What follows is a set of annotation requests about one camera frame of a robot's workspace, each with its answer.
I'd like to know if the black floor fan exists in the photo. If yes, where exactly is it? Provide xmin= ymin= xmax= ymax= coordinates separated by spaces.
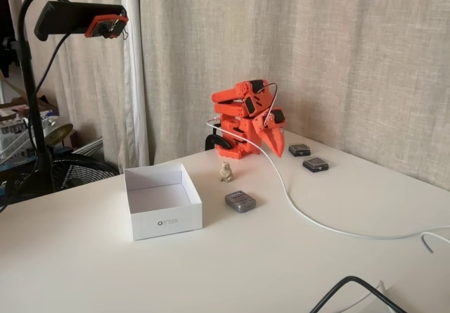
xmin=0 ymin=153 xmax=120 ymax=205

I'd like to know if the small black square case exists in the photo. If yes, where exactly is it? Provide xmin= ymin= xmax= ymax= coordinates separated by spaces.
xmin=302 ymin=155 xmax=330 ymax=173
xmin=288 ymin=143 xmax=313 ymax=158

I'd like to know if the black table clamp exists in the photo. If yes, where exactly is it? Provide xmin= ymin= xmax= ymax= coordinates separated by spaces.
xmin=205 ymin=134 xmax=233 ymax=151

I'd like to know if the orange framed camera module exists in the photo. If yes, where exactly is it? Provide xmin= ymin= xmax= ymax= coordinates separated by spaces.
xmin=84 ymin=15 xmax=129 ymax=40

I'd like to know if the grey metal tin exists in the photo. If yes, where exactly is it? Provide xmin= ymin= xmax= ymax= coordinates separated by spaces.
xmin=224 ymin=190 xmax=257 ymax=214

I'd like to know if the beige linen curtain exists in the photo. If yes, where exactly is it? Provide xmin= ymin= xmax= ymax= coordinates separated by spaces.
xmin=139 ymin=0 xmax=450 ymax=191

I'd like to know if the thick black cable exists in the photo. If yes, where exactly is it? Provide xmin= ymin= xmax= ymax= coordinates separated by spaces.
xmin=309 ymin=276 xmax=409 ymax=313

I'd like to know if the small beige bear figurine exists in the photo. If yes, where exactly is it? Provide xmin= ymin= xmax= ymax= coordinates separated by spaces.
xmin=218 ymin=162 xmax=236 ymax=183

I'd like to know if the camera on black stand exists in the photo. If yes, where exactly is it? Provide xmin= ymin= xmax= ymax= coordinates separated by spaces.
xmin=6 ymin=0 xmax=150 ymax=168

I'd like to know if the black gooseneck stand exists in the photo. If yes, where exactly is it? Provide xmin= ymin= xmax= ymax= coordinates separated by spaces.
xmin=17 ymin=0 xmax=57 ymax=193

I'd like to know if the short white cable grey tip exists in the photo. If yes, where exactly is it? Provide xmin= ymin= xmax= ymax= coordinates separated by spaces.
xmin=420 ymin=233 xmax=450 ymax=254

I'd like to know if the white cardboard box bin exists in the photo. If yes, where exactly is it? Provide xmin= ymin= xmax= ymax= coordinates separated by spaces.
xmin=122 ymin=162 xmax=204 ymax=241

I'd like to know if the cardboard box with papers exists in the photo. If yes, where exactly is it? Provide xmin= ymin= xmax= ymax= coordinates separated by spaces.
xmin=0 ymin=94 xmax=59 ymax=124

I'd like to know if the black camera holder bar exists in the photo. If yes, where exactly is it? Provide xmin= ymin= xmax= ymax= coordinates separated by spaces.
xmin=33 ymin=0 xmax=128 ymax=42

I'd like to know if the thin black camera cable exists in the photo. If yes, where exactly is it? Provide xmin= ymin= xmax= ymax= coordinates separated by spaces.
xmin=0 ymin=31 xmax=73 ymax=215

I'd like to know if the orange gripper black servo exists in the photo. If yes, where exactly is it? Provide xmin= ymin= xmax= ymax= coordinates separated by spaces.
xmin=251 ymin=108 xmax=286 ymax=158

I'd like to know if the metal lamp shade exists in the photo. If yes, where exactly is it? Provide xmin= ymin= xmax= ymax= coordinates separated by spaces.
xmin=44 ymin=122 xmax=74 ymax=147

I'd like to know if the long white cable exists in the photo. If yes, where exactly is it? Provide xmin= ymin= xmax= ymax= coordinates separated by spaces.
xmin=206 ymin=117 xmax=450 ymax=239

